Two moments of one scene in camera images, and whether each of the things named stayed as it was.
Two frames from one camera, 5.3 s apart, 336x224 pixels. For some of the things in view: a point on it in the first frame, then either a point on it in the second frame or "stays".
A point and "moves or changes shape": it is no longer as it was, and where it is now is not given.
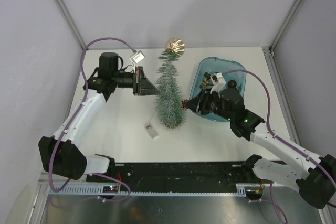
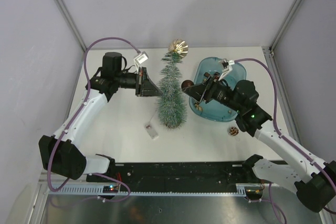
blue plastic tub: (200, 65) stays
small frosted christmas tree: (169, 109) stays
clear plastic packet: (151, 131) stays
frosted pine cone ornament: (183, 104) moves or changes shape
